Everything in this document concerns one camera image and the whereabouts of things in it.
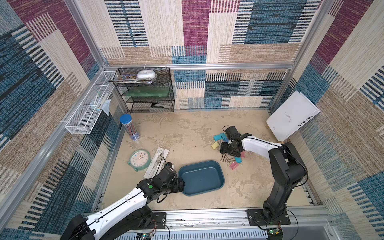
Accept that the white packaged item flat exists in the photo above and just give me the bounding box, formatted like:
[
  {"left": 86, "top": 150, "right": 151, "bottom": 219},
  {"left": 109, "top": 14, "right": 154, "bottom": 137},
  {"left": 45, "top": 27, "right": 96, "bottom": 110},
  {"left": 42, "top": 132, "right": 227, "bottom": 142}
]
[{"left": 144, "top": 148, "right": 170, "bottom": 179}]

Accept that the white wire wall basket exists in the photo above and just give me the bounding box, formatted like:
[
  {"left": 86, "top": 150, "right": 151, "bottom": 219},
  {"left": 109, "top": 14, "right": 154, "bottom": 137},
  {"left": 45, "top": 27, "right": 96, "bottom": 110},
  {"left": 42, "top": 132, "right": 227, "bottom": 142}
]
[{"left": 66, "top": 71, "right": 115, "bottom": 135}]

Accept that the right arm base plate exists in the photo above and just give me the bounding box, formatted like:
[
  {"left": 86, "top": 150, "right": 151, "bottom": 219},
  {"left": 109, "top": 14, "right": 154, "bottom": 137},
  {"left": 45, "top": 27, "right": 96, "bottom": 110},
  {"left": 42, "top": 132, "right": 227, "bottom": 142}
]
[{"left": 246, "top": 209, "right": 291, "bottom": 227}]

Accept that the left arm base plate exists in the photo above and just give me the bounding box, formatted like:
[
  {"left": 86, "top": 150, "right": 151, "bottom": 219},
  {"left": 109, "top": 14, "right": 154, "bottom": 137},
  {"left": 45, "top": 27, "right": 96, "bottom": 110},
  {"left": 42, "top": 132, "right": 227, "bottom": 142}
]
[{"left": 143, "top": 212, "right": 167, "bottom": 230}]

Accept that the teal binder clip upper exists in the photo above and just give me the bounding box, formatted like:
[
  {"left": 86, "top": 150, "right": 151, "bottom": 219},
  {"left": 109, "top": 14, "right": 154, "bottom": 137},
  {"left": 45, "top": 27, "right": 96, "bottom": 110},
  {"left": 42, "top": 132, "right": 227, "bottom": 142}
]
[{"left": 214, "top": 134, "right": 223, "bottom": 141}]

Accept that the black stapler on shelf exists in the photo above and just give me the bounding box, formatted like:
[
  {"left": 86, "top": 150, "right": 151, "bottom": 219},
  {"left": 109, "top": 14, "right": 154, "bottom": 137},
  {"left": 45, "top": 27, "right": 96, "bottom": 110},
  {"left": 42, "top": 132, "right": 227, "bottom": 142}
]
[{"left": 151, "top": 103, "right": 172, "bottom": 109}]

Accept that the white round device on shelf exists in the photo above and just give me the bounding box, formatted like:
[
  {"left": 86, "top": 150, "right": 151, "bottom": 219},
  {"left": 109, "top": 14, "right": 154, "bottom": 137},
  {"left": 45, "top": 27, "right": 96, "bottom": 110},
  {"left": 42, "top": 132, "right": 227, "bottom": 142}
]
[{"left": 137, "top": 70, "right": 156, "bottom": 80}]

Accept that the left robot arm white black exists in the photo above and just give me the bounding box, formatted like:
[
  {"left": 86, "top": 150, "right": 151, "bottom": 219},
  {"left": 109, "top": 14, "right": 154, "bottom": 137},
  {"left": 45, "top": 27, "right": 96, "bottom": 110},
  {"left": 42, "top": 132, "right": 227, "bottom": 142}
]
[{"left": 61, "top": 162, "right": 185, "bottom": 240}]

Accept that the clear tube of coloured pencils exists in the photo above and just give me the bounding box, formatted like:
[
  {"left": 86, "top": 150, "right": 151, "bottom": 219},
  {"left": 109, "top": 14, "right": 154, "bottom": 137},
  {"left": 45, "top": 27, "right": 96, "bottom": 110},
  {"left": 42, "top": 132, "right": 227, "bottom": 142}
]
[{"left": 120, "top": 114, "right": 140, "bottom": 141}]

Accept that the magazine on shelf top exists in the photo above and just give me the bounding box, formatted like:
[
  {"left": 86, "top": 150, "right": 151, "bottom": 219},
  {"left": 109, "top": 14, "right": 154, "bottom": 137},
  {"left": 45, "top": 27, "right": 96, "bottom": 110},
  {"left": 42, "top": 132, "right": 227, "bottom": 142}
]
[{"left": 109, "top": 75, "right": 157, "bottom": 84}]

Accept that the green round clock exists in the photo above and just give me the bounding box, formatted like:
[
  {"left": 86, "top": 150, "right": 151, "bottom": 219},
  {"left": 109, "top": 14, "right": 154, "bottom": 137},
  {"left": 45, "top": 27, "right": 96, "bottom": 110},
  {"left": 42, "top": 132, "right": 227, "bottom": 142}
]
[{"left": 128, "top": 150, "right": 151, "bottom": 172}]

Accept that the teal binder clip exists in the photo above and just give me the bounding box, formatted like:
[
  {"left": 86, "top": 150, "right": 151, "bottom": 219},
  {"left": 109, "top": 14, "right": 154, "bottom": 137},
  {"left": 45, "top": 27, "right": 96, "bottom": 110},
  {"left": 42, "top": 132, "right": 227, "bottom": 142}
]
[
  {"left": 214, "top": 134, "right": 223, "bottom": 141},
  {"left": 235, "top": 157, "right": 242, "bottom": 164}
]

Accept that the teal plastic storage box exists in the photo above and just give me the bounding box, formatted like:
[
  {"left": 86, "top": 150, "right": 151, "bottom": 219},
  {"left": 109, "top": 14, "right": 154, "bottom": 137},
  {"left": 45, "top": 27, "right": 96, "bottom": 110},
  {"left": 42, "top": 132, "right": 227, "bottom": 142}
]
[{"left": 178, "top": 160, "right": 225, "bottom": 197}]

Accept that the green tray on shelf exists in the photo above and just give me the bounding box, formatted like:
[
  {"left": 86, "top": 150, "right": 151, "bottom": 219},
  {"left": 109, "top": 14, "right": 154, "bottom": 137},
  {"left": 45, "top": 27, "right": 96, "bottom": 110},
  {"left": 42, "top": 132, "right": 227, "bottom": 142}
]
[{"left": 123, "top": 87, "right": 170, "bottom": 97}]

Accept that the black mesh shelf rack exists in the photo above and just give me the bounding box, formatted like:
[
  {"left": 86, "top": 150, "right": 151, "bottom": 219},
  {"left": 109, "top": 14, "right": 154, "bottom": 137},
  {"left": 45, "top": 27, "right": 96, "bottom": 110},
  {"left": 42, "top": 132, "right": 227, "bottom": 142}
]
[{"left": 110, "top": 67, "right": 175, "bottom": 114}]

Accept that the white binder folder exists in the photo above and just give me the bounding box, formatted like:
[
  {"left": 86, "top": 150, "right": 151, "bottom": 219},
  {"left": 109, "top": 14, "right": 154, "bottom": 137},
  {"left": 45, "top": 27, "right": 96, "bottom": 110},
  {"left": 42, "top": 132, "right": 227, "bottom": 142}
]
[{"left": 267, "top": 91, "right": 321, "bottom": 142}]

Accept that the yellow binder clip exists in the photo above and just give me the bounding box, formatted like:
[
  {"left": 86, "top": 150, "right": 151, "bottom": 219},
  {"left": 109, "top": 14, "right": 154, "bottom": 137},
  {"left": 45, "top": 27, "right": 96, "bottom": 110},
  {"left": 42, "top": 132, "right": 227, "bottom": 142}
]
[{"left": 211, "top": 141, "right": 221, "bottom": 150}]

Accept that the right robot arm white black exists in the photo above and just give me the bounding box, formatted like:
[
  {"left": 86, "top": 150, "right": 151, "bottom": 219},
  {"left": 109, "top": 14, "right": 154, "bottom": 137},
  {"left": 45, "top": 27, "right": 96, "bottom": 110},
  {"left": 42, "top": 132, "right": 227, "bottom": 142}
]
[{"left": 220, "top": 126, "right": 308, "bottom": 224}]

